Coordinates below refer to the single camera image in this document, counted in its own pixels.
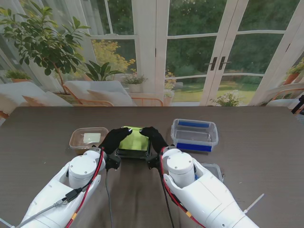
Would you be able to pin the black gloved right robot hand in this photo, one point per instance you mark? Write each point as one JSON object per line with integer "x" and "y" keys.
{"x": 155, "y": 139}

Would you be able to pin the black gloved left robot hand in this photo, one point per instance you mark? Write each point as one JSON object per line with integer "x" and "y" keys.
{"x": 112, "y": 141}

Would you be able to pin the clear lid with green sticker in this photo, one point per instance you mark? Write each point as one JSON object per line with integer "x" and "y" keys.
{"x": 134, "y": 141}

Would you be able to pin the clear lid with white label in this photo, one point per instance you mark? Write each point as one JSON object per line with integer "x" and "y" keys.
{"x": 90, "y": 137}

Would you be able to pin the black plastic tray container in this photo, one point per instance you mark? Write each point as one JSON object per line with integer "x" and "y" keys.
{"x": 133, "y": 154}

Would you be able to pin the clear plastic lid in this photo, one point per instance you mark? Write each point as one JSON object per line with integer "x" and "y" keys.
{"x": 213, "y": 168}

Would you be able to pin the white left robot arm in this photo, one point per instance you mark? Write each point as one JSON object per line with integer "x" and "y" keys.
{"x": 59, "y": 190}

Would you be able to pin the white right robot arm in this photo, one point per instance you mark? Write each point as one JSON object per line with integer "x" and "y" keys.
{"x": 204, "y": 190}

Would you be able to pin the brown kraft paper container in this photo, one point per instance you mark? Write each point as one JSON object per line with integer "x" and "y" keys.
{"x": 77, "y": 145}

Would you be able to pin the clear container with blue clips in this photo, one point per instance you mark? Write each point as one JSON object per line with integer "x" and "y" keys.
{"x": 194, "y": 135}

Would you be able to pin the printed sunroom backdrop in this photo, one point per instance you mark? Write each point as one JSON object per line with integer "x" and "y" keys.
{"x": 190, "y": 47}

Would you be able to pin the white zip tie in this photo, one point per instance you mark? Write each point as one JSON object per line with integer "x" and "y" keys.
{"x": 7, "y": 223}
{"x": 254, "y": 203}

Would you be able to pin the black tripod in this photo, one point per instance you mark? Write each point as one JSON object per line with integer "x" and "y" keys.
{"x": 299, "y": 104}

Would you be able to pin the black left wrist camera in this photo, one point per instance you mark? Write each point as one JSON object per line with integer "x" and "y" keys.
{"x": 113, "y": 162}

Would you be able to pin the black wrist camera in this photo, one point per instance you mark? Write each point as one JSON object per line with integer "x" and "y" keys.
{"x": 113, "y": 162}
{"x": 153, "y": 161}

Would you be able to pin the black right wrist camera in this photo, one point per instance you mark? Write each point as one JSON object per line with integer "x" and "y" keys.
{"x": 153, "y": 161}

